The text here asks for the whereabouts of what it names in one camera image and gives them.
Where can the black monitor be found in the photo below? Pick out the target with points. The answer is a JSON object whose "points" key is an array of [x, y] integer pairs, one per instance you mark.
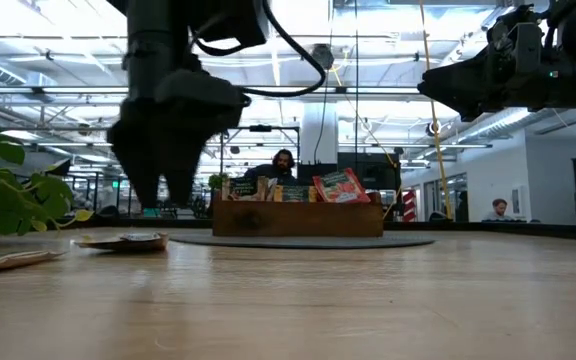
{"points": [[385, 175]]}

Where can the green artificial plant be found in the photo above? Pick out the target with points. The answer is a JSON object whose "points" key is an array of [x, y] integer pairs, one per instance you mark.
{"points": [[13, 200]]}

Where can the black metal stand frame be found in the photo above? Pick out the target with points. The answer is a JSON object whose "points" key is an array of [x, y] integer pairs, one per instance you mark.
{"points": [[260, 128]]}

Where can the person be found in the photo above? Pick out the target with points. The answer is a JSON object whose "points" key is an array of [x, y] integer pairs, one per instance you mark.
{"points": [[499, 207], [280, 162]]}

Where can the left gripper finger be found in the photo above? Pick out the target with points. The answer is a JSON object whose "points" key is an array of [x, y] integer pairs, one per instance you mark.
{"points": [[188, 165], [143, 165]]}

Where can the red tea packet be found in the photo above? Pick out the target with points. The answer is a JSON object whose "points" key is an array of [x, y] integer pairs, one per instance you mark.
{"points": [[340, 187]]}

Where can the small potted plant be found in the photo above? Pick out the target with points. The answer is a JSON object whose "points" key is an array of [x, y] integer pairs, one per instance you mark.
{"points": [[218, 181]]}

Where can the red white striped post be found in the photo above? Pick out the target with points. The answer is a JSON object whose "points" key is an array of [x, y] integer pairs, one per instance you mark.
{"points": [[409, 206]]}

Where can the round grey woven placemat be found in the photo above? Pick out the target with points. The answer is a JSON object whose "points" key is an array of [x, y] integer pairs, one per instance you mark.
{"points": [[318, 242]]}

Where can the silver air duct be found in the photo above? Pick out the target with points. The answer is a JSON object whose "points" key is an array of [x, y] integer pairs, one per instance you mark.
{"points": [[508, 120]]}

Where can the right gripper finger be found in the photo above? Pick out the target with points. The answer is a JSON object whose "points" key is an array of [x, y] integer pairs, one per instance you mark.
{"points": [[468, 82], [475, 110]]}

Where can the wooden three-compartment box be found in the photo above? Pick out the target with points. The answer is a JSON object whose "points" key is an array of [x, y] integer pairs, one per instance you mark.
{"points": [[298, 220]]}

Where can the orange tea packet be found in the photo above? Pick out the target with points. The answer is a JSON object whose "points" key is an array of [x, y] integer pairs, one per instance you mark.
{"points": [[295, 194]]}

